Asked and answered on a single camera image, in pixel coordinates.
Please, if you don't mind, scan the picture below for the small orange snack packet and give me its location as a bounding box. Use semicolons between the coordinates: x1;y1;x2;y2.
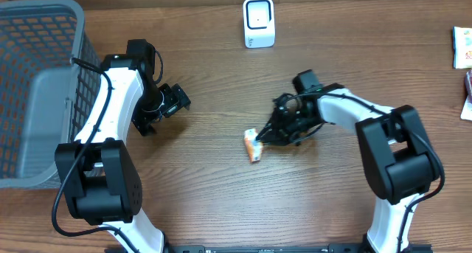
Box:
244;128;263;163

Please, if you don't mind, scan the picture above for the white tube with gold cap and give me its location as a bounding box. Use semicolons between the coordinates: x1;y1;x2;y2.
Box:
460;97;472;121

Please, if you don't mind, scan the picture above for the red purple Carefree pad pack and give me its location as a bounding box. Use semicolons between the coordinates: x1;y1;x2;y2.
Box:
465;70;472;101

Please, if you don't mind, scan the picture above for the yellow snack bag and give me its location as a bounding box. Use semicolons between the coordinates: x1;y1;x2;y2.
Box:
453;27;471;69

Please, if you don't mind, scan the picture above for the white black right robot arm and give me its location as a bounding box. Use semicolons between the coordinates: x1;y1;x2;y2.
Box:
251;70;445;252

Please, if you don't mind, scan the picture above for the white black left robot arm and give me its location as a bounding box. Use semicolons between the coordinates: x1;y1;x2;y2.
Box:
51;39;191;252

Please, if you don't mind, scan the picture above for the grey plastic mesh basket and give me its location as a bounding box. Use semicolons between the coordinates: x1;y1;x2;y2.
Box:
1;0;100;189

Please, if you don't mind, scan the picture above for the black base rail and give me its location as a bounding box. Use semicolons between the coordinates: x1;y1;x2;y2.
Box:
105;243;433;253

